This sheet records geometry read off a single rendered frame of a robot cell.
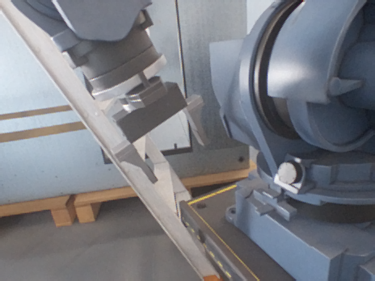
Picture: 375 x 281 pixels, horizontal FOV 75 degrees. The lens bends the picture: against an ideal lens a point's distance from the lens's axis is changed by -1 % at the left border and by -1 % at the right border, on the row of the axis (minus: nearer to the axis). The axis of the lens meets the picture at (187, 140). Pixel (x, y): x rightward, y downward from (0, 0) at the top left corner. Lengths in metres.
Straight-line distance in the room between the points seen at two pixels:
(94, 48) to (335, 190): 0.62
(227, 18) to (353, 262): 1.29
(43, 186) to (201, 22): 1.42
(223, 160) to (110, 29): 1.45
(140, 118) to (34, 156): 1.40
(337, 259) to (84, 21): 0.71
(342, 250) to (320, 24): 0.51
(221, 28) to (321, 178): 1.10
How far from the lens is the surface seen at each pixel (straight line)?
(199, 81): 1.54
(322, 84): 0.45
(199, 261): 1.14
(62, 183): 1.83
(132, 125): 0.44
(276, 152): 0.66
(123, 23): 0.37
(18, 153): 1.83
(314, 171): 0.70
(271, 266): 0.88
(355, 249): 0.76
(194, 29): 1.53
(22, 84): 1.70
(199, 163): 1.69
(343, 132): 0.61
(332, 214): 0.77
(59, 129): 0.90
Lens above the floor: 0.99
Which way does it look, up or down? 20 degrees down
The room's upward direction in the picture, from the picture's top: 6 degrees counter-clockwise
